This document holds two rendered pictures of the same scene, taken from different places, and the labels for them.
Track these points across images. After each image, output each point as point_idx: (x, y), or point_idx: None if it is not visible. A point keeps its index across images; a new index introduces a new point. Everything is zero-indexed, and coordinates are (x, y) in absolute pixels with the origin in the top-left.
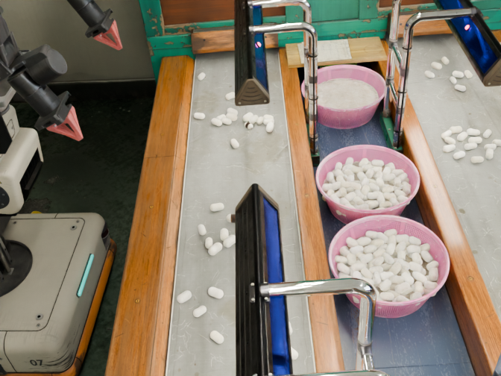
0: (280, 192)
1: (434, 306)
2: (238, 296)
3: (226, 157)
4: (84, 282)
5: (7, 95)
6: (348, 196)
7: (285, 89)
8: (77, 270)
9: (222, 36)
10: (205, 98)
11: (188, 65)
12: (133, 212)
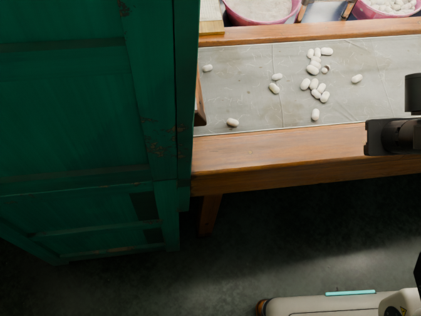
0: (408, 44)
1: None
2: None
3: (374, 86)
4: (359, 290)
5: None
6: (403, 2)
7: (267, 36)
8: (354, 299)
9: (196, 80)
10: (275, 115)
11: (211, 138)
12: (189, 306)
